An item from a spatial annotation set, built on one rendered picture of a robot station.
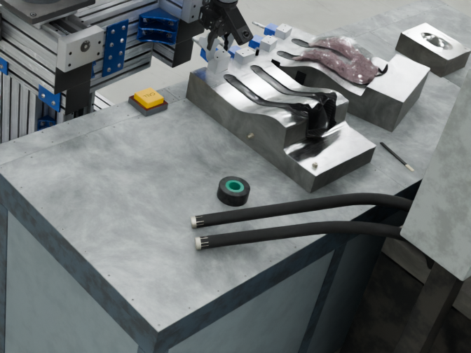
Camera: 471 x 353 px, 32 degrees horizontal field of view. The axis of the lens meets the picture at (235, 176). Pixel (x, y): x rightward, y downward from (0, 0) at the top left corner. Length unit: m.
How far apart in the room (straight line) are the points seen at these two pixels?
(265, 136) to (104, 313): 0.65
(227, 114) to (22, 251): 0.66
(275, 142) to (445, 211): 0.71
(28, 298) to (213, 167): 0.60
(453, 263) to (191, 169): 0.80
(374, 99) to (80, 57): 0.86
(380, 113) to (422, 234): 0.88
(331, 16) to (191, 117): 2.66
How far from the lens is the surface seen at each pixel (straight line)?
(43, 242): 2.08
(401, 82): 2.57
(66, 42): 2.24
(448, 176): 1.60
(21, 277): 2.28
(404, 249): 2.16
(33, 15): 2.26
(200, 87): 2.37
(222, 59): 2.38
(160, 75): 4.03
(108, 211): 2.01
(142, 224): 1.99
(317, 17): 4.87
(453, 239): 1.65
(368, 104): 2.52
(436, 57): 2.89
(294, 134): 2.22
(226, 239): 1.94
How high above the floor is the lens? 2.14
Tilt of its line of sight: 38 degrees down
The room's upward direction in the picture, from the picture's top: 13 degrees clockwise
